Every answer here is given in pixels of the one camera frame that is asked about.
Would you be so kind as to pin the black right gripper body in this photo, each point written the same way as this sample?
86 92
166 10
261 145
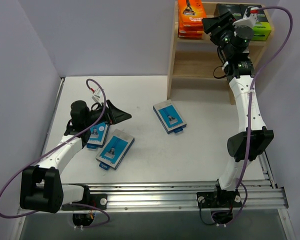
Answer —
215 27

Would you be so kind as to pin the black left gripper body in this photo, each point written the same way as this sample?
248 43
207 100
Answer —
109 113

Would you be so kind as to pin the orange styler box back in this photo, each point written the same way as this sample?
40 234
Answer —
191 13

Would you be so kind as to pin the orange styler box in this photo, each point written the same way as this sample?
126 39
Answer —
191 13
195 36

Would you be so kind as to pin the orange Gillette Fusion5 box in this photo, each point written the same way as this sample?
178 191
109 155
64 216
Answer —
187 30

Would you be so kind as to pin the black green GilletteLabs box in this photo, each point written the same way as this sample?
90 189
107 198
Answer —
234 9
262 27

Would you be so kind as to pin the harry's razor box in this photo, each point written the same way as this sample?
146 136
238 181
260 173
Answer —
98 136
115 149
169 116

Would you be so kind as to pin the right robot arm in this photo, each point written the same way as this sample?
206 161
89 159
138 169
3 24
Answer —
232 38

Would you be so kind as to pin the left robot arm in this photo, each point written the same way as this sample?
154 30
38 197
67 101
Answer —
52 162

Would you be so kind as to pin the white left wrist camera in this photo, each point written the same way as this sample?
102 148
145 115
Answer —
97 95

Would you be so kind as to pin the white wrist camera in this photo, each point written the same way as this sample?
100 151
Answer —
249 18
97 95

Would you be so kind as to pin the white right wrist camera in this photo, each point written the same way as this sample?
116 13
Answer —
249 18

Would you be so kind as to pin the aluminium rail base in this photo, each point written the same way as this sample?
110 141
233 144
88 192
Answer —
149 197

